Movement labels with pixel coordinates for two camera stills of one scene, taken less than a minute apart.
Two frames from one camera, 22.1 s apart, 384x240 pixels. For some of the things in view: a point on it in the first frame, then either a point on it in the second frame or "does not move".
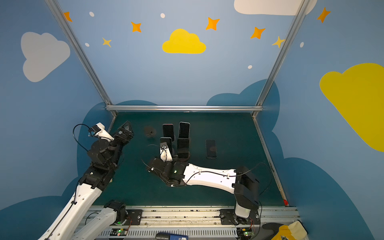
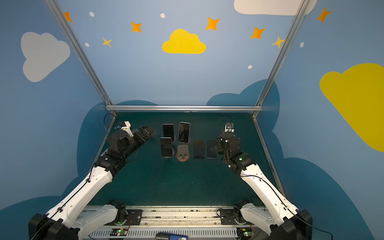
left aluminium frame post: (81, 54) does not move
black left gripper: (121, 136) -> (142, 133)
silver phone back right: (184, 130) does not move
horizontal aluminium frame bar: (184, 108) does not move
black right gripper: (175, 154) -> (228, 139)
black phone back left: (168, 131) does not move
